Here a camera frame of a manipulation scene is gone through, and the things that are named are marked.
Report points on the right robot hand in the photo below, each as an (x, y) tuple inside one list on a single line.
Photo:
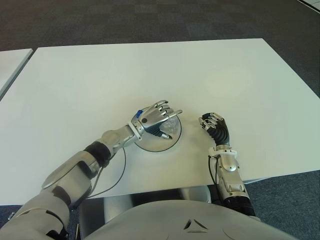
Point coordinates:
[(221, 131)]

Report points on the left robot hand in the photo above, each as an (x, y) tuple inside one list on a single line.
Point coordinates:
[(152, 117)]

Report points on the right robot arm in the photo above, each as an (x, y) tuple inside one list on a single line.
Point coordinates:
[(230, 177)]

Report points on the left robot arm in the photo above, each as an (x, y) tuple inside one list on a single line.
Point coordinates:
[(72, 172)]

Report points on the white plate with black rim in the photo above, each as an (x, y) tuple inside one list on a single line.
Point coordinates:
[(155, 145)]

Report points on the grey robot torso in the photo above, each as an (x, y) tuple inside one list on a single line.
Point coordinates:
[(175, 220)]

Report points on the neighbouring white table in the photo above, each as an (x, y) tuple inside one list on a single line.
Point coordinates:
[(10, 65)]

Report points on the white board with dark edge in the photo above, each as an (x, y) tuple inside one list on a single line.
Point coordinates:
[(311, 2)]

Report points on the small metal bracket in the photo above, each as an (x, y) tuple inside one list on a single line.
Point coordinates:
[(11, 215)]

